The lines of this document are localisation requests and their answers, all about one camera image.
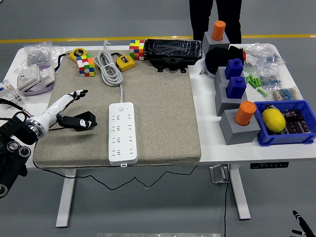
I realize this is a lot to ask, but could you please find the grey block with square hole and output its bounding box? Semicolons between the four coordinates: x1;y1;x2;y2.
214;83;248;117
214;66;245;93

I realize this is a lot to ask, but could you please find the thin black adapter cord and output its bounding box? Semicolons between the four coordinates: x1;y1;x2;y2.
32;125;199;191

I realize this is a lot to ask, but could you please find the white wall socket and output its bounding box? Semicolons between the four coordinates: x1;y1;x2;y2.
17;63;40;91
38;65;56;86

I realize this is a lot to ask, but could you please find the black film-wrapped device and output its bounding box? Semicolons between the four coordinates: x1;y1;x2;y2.
143;39;203;74

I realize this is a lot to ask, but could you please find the person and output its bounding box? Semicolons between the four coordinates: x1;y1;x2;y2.
189;0;242;44

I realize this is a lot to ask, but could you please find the blue stepped block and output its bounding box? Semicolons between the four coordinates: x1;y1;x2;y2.
226;76;247;100
224;58;244;80

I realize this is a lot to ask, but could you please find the clear bag of taped resistors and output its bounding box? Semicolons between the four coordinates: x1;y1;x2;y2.
271;86;303;101

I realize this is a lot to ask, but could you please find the black hanging cable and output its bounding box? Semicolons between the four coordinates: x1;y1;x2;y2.
223;164;232;237

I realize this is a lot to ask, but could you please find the white circuit breaker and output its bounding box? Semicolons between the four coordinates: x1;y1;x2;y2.
0;80;22;109

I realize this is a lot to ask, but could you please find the white power strip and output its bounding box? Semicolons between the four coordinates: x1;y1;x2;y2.
108;102;138;168

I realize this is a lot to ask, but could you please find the clear bag of screws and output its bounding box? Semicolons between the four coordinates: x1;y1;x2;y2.
14;40;67;75

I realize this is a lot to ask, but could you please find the black cap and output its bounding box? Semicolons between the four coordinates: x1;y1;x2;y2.
204;45;245;79

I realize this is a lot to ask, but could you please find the colourful puzzle cube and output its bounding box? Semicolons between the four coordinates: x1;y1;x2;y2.
76;54;96;78
129;39;146;61

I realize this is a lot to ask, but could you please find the white power strip cable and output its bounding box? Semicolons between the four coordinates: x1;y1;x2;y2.
93;39;124;103

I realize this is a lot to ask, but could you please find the yellow lemon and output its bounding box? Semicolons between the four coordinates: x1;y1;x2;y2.
261;108;286;132

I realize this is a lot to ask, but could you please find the grey block with round hole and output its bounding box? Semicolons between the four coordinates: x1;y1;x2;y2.
219;108;261;146
202;31;231;54

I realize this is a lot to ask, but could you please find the black lanyard cord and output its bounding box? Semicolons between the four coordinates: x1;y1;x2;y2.
54;52;72;73

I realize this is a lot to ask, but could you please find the blue plastic bin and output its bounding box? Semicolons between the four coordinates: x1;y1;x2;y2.
253;99;316;147

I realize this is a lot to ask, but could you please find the orange cylinder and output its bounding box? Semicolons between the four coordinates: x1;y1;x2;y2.
234;100;257;127
211;20;227;41

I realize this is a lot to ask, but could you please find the grey-brown mat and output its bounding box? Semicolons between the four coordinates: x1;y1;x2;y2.
33;50;202;168

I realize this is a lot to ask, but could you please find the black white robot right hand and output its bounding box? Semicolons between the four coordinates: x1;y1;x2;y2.
291;210;316;237

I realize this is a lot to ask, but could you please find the yellow tape measure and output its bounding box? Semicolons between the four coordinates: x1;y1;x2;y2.
68;47;87;62
115;54;136;72

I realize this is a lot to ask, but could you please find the white table leg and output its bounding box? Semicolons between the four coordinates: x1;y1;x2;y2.
228;164;252;221
55;169;77;228

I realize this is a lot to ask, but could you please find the black table control panel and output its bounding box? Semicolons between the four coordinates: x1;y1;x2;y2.
250;161;289;170

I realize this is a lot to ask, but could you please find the black plug adapter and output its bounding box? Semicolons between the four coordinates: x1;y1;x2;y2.
73;111;96;122

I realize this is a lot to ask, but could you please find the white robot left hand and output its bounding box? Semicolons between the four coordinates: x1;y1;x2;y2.
39;89;98;133

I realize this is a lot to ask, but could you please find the clear bag of blue resistors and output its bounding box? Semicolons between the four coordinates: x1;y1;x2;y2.
243;42;287;68
256;68;283;91

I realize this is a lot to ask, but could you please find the silver metal bracket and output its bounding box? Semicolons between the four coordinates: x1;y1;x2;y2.
209;164;231;185

